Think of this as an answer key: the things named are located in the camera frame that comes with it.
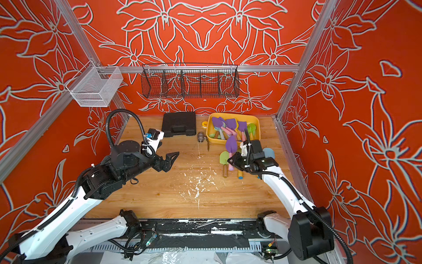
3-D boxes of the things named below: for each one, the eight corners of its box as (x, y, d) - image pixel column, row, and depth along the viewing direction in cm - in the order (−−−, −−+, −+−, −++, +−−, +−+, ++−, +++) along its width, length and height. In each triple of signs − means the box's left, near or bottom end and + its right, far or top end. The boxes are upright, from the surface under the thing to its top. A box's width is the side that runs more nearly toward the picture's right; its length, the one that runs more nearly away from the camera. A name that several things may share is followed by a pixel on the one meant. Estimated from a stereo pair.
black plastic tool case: (160, 136, 108) (158, 133, 105) (165, 115, 121) (164, 112, 118) (195, 136, 108) (195, 132, 105) (196, 115, 121) (196, 111, 118)
